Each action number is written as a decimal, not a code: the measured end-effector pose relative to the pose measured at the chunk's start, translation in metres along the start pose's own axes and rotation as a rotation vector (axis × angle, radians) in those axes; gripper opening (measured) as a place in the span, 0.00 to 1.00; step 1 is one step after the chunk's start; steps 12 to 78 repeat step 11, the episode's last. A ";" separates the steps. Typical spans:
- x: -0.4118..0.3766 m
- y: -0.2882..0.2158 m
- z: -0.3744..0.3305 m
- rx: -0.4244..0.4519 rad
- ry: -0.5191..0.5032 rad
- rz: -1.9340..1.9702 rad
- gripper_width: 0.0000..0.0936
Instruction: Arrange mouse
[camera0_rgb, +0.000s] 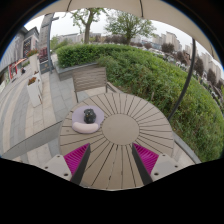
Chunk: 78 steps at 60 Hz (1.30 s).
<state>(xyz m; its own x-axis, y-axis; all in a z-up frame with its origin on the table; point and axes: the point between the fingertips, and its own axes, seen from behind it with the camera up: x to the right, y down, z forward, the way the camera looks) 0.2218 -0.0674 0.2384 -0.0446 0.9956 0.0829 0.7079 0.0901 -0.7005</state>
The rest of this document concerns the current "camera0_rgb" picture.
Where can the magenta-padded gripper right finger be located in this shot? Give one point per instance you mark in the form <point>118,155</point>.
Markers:
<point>146,160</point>

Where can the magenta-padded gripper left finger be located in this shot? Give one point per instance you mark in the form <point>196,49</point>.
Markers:
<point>76,159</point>

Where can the black gaming mouse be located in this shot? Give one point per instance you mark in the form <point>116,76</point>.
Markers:
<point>89,116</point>

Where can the lilac mouse pad with wrist rest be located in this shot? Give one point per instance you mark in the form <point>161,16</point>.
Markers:
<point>78,115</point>

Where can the white planter with orange flowers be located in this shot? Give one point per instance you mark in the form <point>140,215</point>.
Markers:
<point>34,91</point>

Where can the trimmed green hedge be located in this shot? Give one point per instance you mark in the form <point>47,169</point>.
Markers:
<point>150,80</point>

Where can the beige slatted outdoor chair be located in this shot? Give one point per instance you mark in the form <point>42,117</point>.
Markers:
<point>89,79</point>

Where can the curved black umbrella pole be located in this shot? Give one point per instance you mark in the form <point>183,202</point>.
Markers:
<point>186,80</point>

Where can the tall white flower planter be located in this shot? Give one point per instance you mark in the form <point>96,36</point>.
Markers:
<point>33,63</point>

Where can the grey storefront building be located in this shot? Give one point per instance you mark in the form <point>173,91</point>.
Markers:
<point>15,56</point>

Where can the tall grey sign pillar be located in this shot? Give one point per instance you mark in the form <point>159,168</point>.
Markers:
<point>45,43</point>

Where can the group of beige apartment buildings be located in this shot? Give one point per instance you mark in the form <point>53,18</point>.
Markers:
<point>171,39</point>

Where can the tall tree with bare trunk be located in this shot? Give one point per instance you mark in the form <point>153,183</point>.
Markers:
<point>87,28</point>

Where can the round leafy green tree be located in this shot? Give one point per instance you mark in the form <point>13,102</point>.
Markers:
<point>128,24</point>

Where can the beige umbrella canopy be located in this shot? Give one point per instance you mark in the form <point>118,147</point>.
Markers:
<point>133,6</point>

